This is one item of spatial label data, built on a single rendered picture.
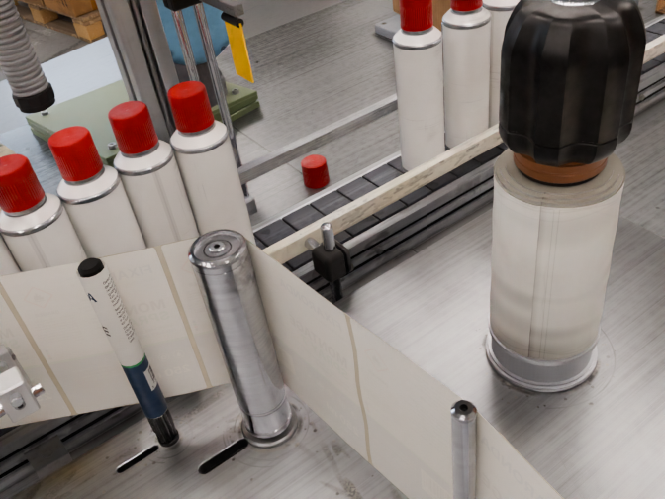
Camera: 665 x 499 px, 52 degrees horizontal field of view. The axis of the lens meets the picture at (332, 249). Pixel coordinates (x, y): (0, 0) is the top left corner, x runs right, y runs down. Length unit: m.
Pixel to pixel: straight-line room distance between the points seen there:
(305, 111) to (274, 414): 0.64
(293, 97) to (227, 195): 0.52
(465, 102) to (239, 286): 0.44
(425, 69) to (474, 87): 0.08
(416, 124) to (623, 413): 0.37
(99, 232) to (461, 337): 0.32
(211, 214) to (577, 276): 0.33
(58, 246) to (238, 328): 0.19
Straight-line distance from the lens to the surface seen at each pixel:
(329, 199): 0.79
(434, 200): 0.77
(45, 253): 0.59
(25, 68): 0.65
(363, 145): 0.98
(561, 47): 0.41
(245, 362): 0.49
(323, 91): 1.14
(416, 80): 0.75
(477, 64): 0.79
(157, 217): 0.62
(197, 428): 0.59
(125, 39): 0.71
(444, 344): 0.61
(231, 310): 0.45
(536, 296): 0.51
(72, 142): 0.57
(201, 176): 0.62
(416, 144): 0.78
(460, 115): 0.82
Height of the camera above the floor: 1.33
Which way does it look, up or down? 39 degrees down
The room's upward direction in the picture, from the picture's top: 9 degrees counter-clockwise
